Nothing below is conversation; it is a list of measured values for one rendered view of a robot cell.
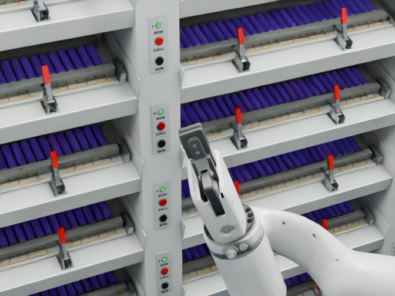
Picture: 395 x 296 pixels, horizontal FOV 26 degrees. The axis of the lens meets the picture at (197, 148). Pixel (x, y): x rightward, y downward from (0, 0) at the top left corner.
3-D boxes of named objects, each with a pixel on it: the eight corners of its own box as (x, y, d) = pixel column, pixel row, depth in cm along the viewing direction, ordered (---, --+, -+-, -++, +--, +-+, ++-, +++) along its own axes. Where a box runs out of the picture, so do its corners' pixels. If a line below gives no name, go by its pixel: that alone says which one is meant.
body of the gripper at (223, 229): (210, 259, 119) (183, 201, 113) (203, 213, 127) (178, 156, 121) (261, 243, 118) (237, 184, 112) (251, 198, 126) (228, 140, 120)
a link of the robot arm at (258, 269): (259, 208, 127) (267, 249, 120) (283, 268, 135) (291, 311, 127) (206, 224, 129) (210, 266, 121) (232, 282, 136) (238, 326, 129)
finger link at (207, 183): (210, 211, 111) (198, 171, 112) (220, 218, 118) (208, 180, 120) (218, 208, 111) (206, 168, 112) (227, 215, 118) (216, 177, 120)
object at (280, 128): (397, 124, 215) (414, 83, 205) (178, 181, 192) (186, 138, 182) (354, 72, 227) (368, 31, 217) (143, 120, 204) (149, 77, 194)
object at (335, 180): (388, 188, 225) (404, 152, 215) (179, 250, 202) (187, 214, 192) (347, 135, 237) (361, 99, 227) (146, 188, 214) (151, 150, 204)
